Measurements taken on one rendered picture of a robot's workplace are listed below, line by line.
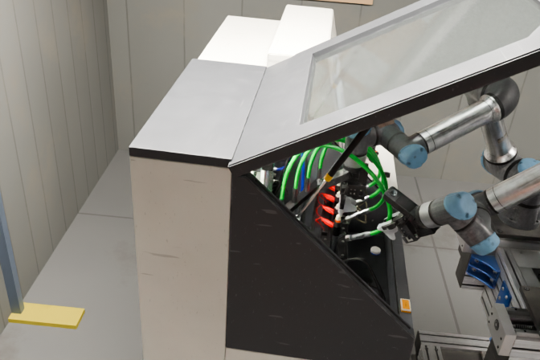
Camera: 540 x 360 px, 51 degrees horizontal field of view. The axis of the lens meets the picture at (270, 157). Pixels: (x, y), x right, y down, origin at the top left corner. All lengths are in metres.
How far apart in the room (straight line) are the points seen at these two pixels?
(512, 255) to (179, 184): 1.30
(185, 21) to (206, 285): 2.61
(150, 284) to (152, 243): 0.16
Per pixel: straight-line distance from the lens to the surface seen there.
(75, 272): 3.48
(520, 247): 2.35
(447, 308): 3.43
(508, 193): 1.70
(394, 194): 1.71
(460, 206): 1.56
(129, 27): 4.19
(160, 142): 1.56
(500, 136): 2.18
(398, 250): 2.15
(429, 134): 1.78
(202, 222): 1.61
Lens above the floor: 2.25
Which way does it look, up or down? 30 degrees down
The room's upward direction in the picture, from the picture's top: 4 degrees clockwise
